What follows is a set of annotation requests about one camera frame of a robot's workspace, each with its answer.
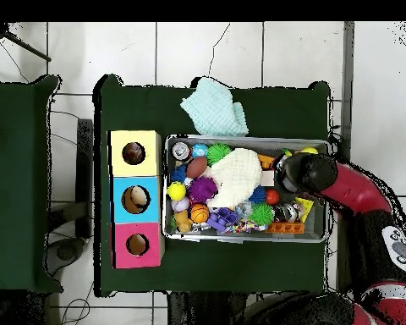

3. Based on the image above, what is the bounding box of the purple spiky ball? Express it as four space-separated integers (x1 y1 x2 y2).
188 177 217 206

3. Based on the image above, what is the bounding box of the mint green knitted cloth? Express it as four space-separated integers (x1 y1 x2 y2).
181 76 250 139

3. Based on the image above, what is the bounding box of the green cloth side table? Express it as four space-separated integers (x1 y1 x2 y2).
0 75 62 294

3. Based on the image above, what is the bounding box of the silver drink can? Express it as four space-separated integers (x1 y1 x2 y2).
171 141 190 161

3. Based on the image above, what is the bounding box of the green spiky ball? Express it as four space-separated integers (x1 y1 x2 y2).
206 143 233 167
250 202 274 227

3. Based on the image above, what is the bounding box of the orange toy basketball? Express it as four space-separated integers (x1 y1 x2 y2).
189 204 211 225

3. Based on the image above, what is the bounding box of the white ball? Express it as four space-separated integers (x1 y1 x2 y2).
130 187 150 207

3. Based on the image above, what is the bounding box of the orange plastic tray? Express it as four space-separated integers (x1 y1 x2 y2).
266 222 305 235

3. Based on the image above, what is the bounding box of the wooden box with three holes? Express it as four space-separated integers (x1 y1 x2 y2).
107 130 165 270

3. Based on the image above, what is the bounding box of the cream knitted cloth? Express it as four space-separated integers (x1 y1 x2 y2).
201 147 264 210

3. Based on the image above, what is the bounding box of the yellow smiley face ball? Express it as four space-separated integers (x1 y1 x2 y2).
167 181 187 202

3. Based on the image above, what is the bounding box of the red ball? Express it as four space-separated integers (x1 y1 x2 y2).
264 189 281 206

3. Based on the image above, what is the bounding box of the shallow wire mesh bin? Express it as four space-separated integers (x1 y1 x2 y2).
162 135 329 243

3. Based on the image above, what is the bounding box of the brown toy football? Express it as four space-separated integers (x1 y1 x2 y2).
185 157 209 179

